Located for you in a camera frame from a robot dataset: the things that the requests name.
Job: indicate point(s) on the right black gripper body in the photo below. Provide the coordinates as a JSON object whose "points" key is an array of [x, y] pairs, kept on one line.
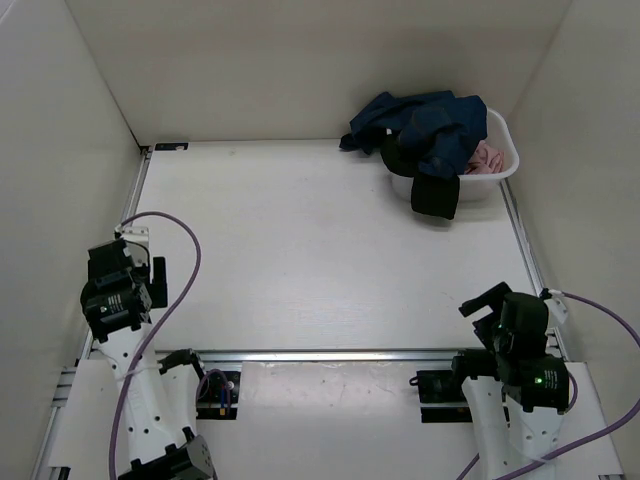
{"points": [[488, 327]]}

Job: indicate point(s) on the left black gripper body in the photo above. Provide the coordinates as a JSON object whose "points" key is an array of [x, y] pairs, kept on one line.
{"points": [[141, 273]]}

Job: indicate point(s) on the dark blue denim jeans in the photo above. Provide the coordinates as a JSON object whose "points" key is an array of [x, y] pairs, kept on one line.
{"points": [[437, 132]]}

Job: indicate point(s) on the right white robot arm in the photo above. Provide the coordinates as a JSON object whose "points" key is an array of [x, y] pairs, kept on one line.
{"points": [[518, 394]]}

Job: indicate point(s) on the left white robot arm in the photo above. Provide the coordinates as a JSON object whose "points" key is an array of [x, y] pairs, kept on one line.
{"points": [[154, 434]]}

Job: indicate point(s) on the black trousers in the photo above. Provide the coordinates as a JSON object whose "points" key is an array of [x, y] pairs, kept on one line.
{"points": [[427, 194]]}

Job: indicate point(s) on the white plastic laundry basket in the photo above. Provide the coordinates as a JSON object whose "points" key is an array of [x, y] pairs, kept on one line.
{"points": [[478, 187]]}

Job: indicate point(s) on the pink garment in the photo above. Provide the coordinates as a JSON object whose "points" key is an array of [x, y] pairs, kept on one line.
{"points": [[485, 160]]}

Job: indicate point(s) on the dark label sticker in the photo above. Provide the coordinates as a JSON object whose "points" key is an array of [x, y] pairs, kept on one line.
{"points": [[171, 146]]}

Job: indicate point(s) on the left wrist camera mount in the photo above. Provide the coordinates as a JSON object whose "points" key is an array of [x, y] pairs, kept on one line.
{"points": [[137, 240]]}

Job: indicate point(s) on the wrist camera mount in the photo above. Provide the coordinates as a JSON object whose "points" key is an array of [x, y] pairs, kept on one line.
{"points": [[558, 311], [137, 240]]}

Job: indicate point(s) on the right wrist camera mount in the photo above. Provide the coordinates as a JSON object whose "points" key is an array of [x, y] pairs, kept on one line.
{"points": [[558, 311]]}

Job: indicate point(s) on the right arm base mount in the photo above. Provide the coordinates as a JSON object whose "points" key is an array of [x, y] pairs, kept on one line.
{"points": [[440, 397]]}

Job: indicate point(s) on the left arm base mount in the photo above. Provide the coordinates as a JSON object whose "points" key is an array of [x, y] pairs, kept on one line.
{"points": [[217, 401]]}

